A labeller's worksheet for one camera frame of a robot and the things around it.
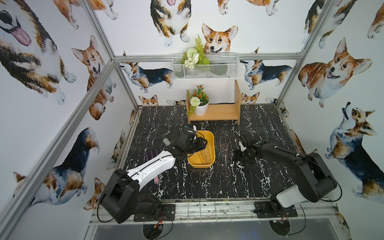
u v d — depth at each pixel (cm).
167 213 73
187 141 64
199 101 94
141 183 44
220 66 92
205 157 92
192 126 79
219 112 107
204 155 93
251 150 67
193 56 79
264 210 73
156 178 83
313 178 45
